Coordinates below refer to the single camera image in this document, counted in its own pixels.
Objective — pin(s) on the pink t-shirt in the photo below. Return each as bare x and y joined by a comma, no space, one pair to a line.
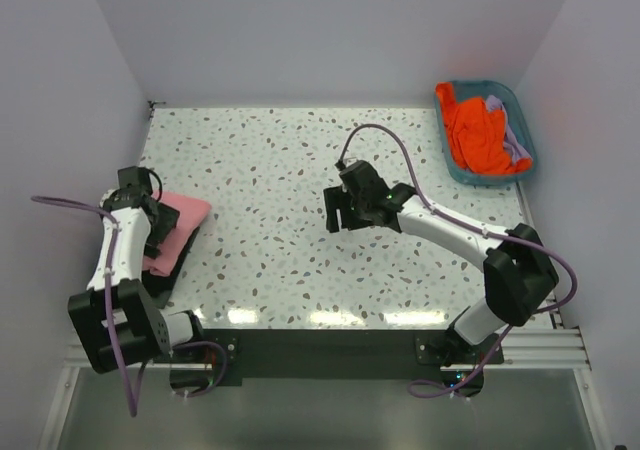
193,212

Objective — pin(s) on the folded black t-shirt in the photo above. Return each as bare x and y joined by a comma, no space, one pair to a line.
160,288

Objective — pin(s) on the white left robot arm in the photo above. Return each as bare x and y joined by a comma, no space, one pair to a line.
148,234

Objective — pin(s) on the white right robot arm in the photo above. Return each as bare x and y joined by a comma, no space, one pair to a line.
518,274

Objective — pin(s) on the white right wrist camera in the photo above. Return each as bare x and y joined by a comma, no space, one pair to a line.
349,161

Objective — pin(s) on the aluminium front rail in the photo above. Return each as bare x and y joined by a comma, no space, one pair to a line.
540,345

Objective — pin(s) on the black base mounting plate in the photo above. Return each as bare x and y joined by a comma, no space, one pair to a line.
196,360

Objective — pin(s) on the teal laundry basket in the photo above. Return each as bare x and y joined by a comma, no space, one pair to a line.
464,90

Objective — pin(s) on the orange t-shirt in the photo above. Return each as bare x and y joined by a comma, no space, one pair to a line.
475,135

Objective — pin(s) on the lavender t-shirt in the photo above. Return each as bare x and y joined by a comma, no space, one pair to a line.
511,145

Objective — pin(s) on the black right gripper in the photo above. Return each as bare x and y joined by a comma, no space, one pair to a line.
342,209

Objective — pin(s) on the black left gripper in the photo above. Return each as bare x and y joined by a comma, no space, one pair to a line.
163,218

